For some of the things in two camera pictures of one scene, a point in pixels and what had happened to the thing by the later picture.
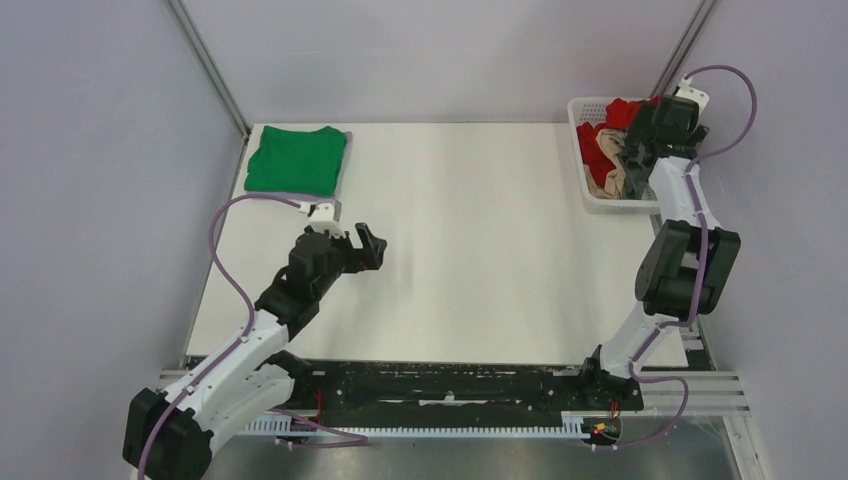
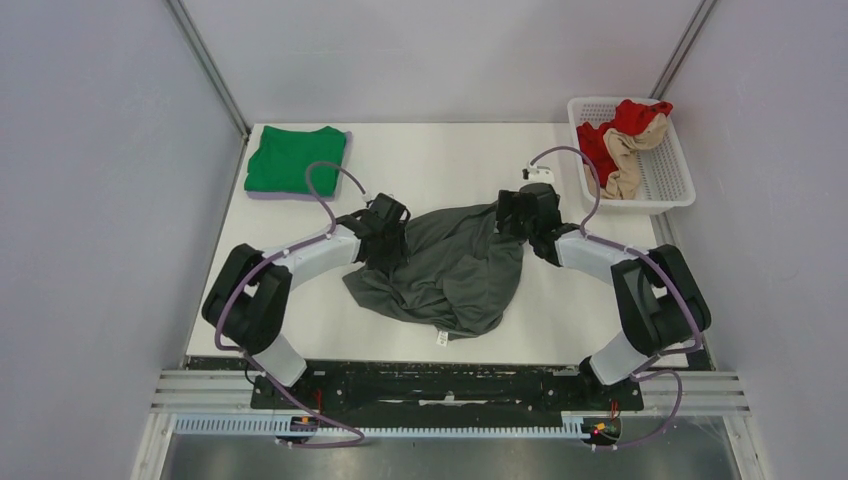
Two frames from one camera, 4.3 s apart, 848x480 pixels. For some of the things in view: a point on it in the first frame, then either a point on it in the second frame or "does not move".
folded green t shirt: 296,162 does not move
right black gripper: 643,122 to 510,202
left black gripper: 368,257 to 399,254
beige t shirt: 612,141 does not move
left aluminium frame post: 222,85 does not move
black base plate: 448,390 does not move
